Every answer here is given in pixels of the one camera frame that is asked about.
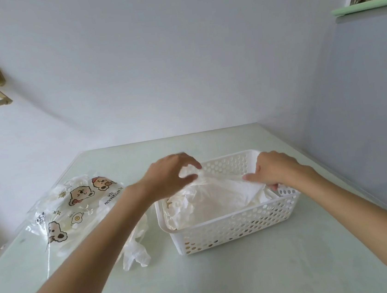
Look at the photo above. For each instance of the person's left hand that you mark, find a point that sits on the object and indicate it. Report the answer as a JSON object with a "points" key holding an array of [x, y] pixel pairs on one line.
{"points": [[169, 178]]}

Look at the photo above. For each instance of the person's right hand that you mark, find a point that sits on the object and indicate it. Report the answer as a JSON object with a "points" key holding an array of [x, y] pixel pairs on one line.
{"points": [[279, 169]]}

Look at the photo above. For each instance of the stack of white gloves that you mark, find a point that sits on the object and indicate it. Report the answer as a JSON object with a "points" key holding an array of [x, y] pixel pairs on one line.
{"points": [[193, 209]]}

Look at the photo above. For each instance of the white perforated plastic basket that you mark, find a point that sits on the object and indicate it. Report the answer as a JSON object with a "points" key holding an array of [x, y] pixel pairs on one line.
{"points": [[238, 230]]}

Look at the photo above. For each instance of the clear bear-print plastic bag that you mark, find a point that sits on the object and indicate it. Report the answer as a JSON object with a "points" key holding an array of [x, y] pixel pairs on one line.
{"points": [[82, 213]]}

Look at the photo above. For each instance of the person's left forearm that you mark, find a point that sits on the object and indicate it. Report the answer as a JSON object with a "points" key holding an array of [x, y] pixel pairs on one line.
{"points": [[78, 269]]}

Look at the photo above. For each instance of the person's right forearm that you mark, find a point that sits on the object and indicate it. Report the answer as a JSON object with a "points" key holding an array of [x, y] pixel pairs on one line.
{"points": [[368, 215]]}

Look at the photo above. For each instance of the pale green shelf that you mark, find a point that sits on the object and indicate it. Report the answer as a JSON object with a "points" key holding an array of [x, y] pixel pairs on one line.
{"points": [[365, 6]]}

